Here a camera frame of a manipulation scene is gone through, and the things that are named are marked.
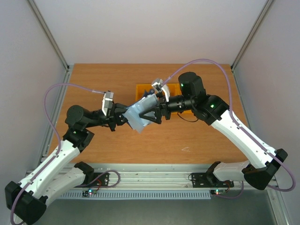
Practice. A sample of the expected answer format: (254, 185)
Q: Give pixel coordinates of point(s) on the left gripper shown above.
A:
(116, 115)

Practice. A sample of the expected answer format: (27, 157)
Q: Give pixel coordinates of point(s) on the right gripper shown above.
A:
(164, 110)

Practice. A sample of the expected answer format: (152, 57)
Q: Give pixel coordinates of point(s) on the blue card holder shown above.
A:
(147, 101)

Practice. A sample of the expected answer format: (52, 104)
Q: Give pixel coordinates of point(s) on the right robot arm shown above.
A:
(262, 162)

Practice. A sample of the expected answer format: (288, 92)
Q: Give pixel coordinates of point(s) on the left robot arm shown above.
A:
(29, 198)

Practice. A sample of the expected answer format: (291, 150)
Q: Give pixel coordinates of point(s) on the left yellow bin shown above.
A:
(140, 90)

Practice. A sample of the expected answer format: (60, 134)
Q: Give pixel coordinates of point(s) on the yellow bin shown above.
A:
(183, 112)
(174, 89)
(140, 90)

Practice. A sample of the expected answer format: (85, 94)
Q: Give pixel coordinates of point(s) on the middle yellow bin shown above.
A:
(174, 89)

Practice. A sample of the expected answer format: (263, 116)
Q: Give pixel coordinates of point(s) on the right yellow bin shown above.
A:
(183, 112)

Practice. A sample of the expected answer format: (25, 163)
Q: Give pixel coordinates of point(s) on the left circuit board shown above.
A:
(88, 193)

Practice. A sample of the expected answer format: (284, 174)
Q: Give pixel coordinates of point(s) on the circuit board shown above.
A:
(218, 192)
(88, 193)

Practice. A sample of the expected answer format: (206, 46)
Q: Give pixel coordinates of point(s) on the right circuit board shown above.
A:
(218, 192)

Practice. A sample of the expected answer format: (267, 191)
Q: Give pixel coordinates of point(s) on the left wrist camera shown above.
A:
(107, 102)

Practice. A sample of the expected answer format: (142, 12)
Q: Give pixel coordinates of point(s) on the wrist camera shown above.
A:
(158, 86)
(107, 102)

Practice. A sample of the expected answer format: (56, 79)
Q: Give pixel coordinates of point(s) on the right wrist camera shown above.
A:
(158, 86)

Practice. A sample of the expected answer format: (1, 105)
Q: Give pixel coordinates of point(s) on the aluminium rail base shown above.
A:
(157, 176)

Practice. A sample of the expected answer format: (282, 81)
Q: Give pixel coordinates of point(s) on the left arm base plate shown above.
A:
(97, 180)

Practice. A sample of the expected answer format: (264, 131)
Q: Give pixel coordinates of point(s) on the left aluminium frame post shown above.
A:
(37, 13)

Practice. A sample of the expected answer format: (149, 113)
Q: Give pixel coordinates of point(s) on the aluminium frame post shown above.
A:
(253, 31)
(37, 13)

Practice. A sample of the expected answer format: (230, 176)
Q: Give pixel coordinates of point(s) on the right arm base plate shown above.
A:
(200, 180)

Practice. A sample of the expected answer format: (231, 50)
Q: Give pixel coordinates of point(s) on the grey slotted cable duct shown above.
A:
(140, 195)

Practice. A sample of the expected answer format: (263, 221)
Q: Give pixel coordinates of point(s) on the right aluminium frame post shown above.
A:
(253, 31)

